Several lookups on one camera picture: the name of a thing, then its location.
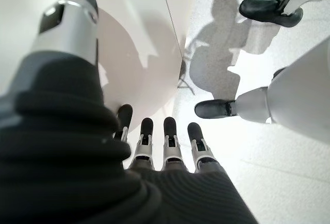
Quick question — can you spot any left robot hand dark glove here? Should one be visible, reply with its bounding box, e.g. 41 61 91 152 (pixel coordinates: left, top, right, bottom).
0 0 258 224

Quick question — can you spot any left black robot foot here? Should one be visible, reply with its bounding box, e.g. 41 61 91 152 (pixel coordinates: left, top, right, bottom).
194 99 237 119

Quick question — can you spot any black robot foot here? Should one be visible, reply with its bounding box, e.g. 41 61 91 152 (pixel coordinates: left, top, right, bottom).
194 99 237 119
239 0 304 27

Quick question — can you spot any left white robot leg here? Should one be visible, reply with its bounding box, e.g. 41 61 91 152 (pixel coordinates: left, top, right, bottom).
233 39 330 125

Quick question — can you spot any right black robot foot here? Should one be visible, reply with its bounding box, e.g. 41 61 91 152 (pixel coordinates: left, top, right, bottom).
239 0 304 27

